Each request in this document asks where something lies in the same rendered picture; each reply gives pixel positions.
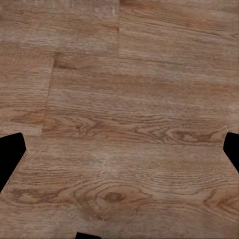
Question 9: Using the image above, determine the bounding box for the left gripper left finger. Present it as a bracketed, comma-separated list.
[0, 132, 26, 192]

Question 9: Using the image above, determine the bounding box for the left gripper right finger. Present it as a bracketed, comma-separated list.
[223, 132, 239, 173]

